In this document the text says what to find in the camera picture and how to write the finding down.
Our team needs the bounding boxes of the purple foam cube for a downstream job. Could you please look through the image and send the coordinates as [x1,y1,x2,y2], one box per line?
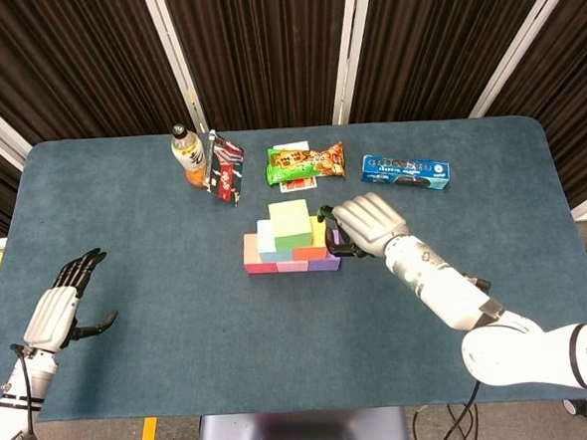
[304,229,344,273]

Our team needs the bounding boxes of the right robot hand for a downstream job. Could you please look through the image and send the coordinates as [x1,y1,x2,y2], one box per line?
[314,190,411,264]

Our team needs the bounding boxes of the blue felt table mat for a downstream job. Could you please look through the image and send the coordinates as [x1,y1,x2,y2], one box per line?
[0,107,587,434]

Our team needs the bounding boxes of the table caster wheel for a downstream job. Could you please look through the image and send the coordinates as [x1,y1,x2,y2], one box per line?
[561,396,587,418]

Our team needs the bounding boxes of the green foam cube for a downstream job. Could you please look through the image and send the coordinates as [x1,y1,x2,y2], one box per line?
[267,198,315,254]

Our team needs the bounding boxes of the blue cookie package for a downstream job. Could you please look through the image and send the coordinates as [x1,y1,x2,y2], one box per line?
[358,148,454,197]

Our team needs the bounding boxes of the black floor cables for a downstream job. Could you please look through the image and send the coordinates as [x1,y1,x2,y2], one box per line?
[410,401,483,440]

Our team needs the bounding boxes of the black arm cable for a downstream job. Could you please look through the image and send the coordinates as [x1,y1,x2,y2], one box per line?
[9,332,198,440]
[440,380,486,440]

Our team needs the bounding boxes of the green orange snack bag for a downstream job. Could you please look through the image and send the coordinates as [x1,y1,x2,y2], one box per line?
[264,140,347,187]

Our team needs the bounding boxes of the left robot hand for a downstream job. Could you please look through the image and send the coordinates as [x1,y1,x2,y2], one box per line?
[17,247,121,355]

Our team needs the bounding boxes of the red foam cube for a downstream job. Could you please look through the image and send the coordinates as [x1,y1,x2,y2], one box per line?
[242,231,280,276]

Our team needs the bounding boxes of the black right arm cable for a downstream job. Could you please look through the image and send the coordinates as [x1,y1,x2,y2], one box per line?
[440,380,486,440]

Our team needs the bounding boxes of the pink foam cube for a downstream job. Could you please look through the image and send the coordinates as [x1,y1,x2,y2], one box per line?
[275,258,311,274]

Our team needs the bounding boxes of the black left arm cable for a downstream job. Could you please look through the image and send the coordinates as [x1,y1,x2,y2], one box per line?
[9,332,198,440]

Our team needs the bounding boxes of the red black card box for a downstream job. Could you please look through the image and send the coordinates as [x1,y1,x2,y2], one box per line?
[200,127,249,210]

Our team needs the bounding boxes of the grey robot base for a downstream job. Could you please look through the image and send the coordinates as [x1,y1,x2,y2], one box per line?
[194,402,412,440]

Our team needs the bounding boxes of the light blue foam cube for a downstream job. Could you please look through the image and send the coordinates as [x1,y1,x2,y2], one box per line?
[255,217,295,264]

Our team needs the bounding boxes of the orange drink bottle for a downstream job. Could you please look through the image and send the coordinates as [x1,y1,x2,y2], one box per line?
[169,122,211,190]

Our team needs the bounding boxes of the orange foam cube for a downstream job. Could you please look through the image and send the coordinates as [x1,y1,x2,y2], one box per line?
[289,214,330,262]

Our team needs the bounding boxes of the red white card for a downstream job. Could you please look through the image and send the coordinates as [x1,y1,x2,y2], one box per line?
[270,139,318,195]

